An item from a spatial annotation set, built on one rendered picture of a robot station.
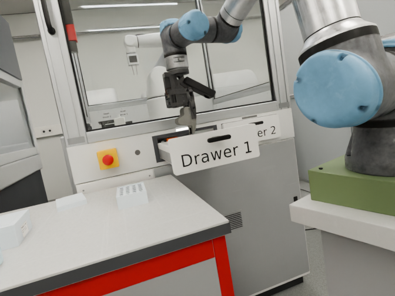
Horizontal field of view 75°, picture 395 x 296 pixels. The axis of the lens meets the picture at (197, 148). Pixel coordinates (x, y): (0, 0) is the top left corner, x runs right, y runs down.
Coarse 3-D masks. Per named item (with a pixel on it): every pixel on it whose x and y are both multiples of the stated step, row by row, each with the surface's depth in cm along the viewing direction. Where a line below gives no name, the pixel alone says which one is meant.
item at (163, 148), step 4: (160, 144) 102; (164, 144) 99; (160, 148) 104; (164, 148) 96; (168, 148) 88; (160, 152) 104; (164, 152) 96; (168, 152) 89; (160, 156) 106; (164, 156) 98; (168, 156) 90; (168, 160) 91
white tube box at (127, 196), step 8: (136, 184) 84; (120, 192) 77; (128, 192) 76; (136, 192) 73; (144, 192) 73; (120, 200) 72; (128, 200) 72; (136, 200) 73; (144, 200) 74; (120, 208) 72
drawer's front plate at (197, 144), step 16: (240, 128) 82; (176, 144) 76; (192, 144) 77; (208, 144) 79; (224, 144) 80; (240, 144) 82; (256, 144) 84; (176, 160) 76; (192, 160) 78; (224, 160) 81; (240, 160) 83
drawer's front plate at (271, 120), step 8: (240, 120) 118; (248, 120) 118; (256, 120) 119; (264, 120) 121; (272, 120) 122; (224, 128) 115; (256, 128) 120; (264, 128) 121; (272, 128) 122; (264, 136) 121; (272, 136) 123
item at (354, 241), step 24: (312, 216) 52; (336, 216) 48; (360, 216) 46; (384, 216) 44; (336, 240) 53; (360, 240) 45; (384, 240) 42; (336, 264) 54; (360, 264) 50; (384, 264) 46; (336, 288) 55; (360, 288) 51; (384, 288) 47
